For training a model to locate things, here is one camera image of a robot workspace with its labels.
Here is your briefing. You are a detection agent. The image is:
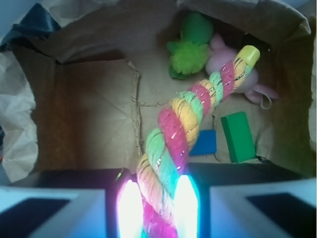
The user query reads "green wooden block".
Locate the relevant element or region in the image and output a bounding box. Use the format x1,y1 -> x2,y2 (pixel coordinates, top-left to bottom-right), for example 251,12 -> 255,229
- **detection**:
220,112 -> 256,163

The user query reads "pink plush bunny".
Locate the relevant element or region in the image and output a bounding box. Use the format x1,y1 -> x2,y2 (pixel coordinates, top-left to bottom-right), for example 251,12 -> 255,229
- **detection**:
205,33 -> 279,110

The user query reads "blue wooden block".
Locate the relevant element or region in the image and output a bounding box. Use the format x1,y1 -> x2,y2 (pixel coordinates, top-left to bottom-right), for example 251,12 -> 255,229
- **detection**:
189,129 -> 217,156

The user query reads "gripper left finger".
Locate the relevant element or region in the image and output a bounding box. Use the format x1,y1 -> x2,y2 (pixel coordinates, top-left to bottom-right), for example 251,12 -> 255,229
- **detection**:
116,179 -> 143,238

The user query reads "brown paper bag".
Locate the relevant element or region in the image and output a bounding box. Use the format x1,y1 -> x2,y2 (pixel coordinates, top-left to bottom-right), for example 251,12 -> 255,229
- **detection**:
0,0 -> 317,182

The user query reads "green fuzzy toy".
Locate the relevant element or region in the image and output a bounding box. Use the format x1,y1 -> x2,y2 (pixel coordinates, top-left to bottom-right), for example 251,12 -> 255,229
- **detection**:
166,11 -> 214,79

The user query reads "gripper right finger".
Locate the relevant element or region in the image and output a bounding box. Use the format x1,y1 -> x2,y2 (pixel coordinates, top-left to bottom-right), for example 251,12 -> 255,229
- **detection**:
174,175 -> 200,238

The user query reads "multicolored twisted rope toy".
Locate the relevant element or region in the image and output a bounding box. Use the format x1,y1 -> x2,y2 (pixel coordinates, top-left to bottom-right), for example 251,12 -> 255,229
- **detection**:
135,45 -> 261,238

